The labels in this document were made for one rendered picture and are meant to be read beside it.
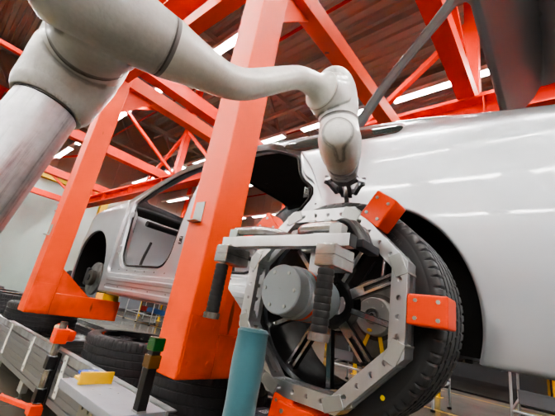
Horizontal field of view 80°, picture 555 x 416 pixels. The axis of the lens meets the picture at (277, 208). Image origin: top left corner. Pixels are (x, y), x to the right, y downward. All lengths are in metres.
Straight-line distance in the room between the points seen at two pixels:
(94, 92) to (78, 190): 2.53
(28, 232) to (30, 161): 13.22
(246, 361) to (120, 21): 0.79
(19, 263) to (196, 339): 12.62
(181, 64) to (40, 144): 0.25
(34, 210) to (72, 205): 10.78
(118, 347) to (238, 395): 1.38
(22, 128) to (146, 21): 0.24
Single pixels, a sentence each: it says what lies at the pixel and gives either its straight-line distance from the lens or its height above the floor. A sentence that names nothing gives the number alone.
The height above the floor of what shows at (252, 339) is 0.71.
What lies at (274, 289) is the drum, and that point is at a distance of 0.88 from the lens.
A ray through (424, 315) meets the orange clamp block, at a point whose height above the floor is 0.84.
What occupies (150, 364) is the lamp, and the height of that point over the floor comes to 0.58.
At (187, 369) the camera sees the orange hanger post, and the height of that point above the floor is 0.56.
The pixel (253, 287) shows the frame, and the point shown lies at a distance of 1.14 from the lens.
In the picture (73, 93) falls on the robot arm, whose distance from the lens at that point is 0.65.
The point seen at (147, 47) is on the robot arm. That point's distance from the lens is 0.57.
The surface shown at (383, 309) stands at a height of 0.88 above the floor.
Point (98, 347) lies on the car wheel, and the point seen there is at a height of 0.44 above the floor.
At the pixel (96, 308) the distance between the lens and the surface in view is 3.23.
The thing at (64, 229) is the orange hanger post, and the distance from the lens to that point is 3.11.
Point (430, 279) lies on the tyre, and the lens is 0.95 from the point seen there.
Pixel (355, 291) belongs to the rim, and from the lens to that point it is 1.04.
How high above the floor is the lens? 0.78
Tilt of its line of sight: 18 degrees up
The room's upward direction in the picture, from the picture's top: 10 degrees clockwise
